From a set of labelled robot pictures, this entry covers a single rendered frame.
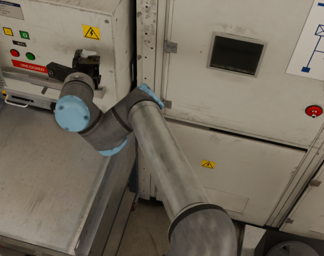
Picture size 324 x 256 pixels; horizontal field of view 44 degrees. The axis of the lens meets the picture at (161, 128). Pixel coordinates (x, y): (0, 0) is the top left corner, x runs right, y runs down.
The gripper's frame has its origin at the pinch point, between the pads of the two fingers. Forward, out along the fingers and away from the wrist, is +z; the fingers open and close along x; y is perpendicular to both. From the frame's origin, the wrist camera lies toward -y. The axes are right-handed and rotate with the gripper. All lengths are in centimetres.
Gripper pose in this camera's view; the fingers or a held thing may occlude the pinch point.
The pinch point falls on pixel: (81, 53)
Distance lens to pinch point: 138.0
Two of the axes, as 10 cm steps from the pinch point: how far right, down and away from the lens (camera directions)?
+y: 10.0, 0.1, 0.4
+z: -0.3, -6.1, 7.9
